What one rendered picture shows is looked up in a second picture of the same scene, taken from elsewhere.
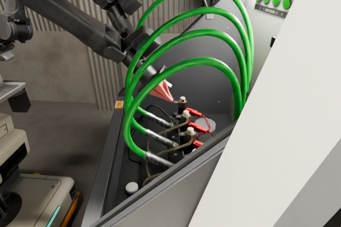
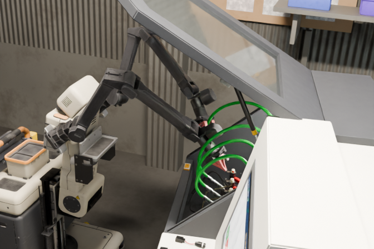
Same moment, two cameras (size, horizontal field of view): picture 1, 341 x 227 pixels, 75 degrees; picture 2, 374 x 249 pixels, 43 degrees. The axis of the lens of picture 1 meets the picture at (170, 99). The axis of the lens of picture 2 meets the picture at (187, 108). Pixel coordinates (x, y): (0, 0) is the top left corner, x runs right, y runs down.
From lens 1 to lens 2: 1.53 m
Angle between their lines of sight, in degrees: 11
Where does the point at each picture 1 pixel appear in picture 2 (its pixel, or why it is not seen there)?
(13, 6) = not seen: hidden behind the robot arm
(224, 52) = not seen: hidden behind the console
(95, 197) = (171, 219)
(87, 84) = (136, 128)
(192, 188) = (221, 210)
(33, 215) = not seen: outside the picture
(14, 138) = (98, 180)
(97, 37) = (186, 128)
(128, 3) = (206, 99)
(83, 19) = (181, 119)
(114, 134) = (182, 188)
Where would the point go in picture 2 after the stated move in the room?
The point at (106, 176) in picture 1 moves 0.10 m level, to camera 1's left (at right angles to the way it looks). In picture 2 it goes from (177, 210) to (156, 207)
